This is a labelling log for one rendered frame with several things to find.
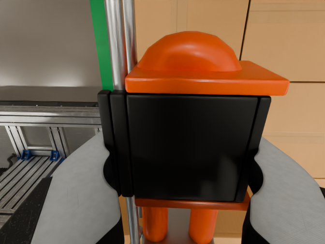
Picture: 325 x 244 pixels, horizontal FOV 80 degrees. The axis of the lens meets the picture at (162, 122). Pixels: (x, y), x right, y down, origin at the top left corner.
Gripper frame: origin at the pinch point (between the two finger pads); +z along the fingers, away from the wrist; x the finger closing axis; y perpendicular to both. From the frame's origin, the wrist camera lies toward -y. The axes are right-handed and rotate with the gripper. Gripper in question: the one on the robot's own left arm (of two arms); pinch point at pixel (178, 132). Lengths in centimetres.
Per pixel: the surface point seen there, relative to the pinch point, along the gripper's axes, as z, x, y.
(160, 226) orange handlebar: -0.7, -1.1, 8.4
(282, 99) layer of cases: 53, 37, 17
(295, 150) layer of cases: 53, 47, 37
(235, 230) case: 14.7, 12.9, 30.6
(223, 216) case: 17.9, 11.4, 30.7
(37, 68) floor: 107, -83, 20
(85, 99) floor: 107, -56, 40
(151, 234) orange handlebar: -0.8, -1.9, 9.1
